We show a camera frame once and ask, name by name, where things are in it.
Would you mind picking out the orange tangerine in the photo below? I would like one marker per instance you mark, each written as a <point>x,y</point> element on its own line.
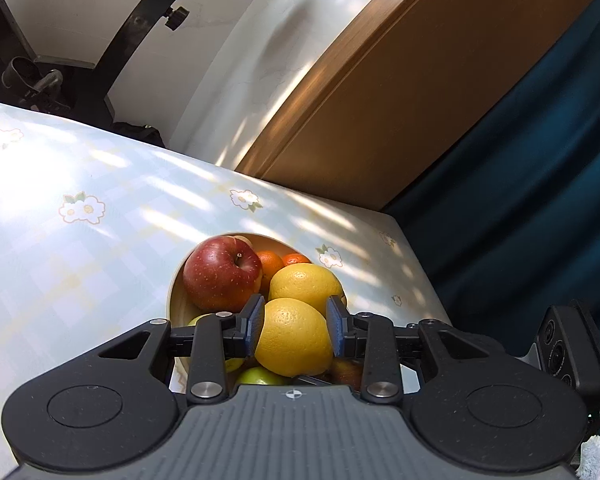
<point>296,260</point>
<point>271,265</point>

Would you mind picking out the black exercise bike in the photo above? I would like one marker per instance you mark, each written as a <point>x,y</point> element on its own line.
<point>140,25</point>

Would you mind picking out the yellow orange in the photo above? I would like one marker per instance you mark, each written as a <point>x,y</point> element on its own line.
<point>305,285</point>
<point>292,337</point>

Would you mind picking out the yellow green apple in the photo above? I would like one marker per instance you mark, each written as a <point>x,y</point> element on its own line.
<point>232,364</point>

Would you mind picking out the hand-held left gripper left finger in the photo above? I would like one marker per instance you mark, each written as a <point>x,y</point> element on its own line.
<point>255,324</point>

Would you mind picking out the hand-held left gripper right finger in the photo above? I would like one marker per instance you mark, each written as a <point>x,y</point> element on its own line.
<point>336,326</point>

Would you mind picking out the wooden chair back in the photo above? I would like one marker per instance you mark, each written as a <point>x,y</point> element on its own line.
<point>405,85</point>

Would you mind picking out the cream ceramic plate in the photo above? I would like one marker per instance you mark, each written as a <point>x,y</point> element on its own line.
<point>176,305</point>

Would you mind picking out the dark blue curtain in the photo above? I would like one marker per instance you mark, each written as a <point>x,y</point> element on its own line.
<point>530,185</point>

